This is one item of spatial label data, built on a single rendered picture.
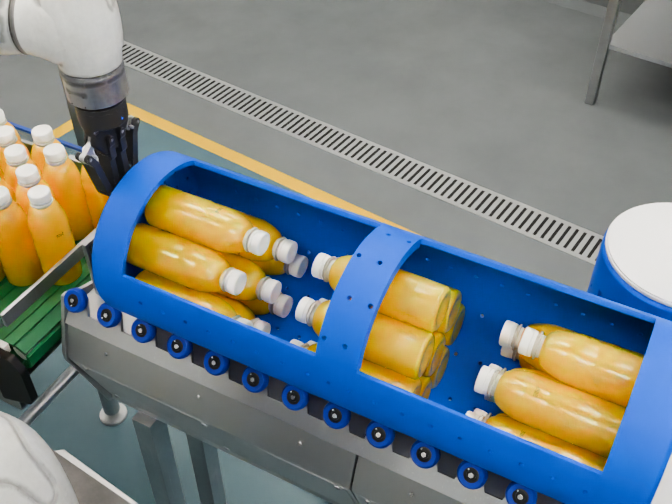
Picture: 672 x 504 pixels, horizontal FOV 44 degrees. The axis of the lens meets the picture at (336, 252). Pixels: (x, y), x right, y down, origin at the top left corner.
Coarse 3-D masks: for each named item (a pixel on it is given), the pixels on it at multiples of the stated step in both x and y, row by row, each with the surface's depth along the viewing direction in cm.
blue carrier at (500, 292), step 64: (128, 192) 128; (192, 192) 149; (256, 192) 142; (384, 256) 117; (448, 256) 129; (192, 320) 125; (512, 320) 132; (576, 320) 126; (640, 320) 118; (320, 384) 119; (384, 384) 113; (448, 384) 134; (640, 384) 102; (448, 448) 115; (512, 448) 107; (640, 448) 100
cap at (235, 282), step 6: (234, 270) 129; (228, 276) 128; (234, 276) 128; (240, 276) 129; (246, 276) 131; (228, 282) 128; (234, 282) 128; (240, 282) 129; (228, 288) 128; (234, 288) 128; (240, 288) 130; (234, 294) 129
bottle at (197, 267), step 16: (144, 224) 135; (144, 240) 132; (160, 240) 132; (176, 240) 132; (128, 256) 133; (144, 256) 132; (160, 256) 131; (176, 256) 130; (192, 256) 129; (208, 256) 129; (160, 272) 132; (176, 272) 130; (192, 272) 129; (208, 272) 128; (224, 272) 129; (192, 288) 131; (208, 288) 129
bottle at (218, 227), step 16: (160, 192) 133; (176, 192) 134; (160, 208) 132; (176, 208) 131; (192, 208) 131; (208, 208) 131; (224, 208) 131; (160, 224) 133; (176, 224) 132; (192, 224) 130; (208, 224) 129; (224, 224) 129; (240, 224) 129; (192, 240) 132; (208, 240) 130; (224, 240) 129; (240, 240) 129
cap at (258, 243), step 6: (252, 234) 129; (258, 234) 129; (264, 234) 129; (252, 240) 128; (258, 240) 128; (264, 240) 130; (252, 246) 128; (258, 246) 128; (264, 246) 130; (252, 252) 129; (258, 252) 129; (264, 252) 131
